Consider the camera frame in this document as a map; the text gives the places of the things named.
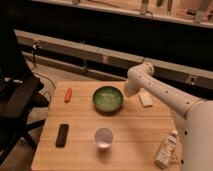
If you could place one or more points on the white rounded arm tip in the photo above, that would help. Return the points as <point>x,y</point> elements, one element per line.
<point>129,88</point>

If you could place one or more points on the green ceramic bowl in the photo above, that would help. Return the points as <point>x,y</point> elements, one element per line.
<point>107,99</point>

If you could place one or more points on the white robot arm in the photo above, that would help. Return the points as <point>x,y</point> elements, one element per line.
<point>197,146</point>

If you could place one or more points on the white folded napkin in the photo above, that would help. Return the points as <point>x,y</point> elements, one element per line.
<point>146,99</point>

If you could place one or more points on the white plastic bottle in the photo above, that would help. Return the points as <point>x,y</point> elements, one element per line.
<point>166,150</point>

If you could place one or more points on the black remote control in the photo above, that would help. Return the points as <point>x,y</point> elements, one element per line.
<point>62,135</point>

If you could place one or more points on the black office chair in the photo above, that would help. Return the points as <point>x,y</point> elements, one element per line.
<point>19,94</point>

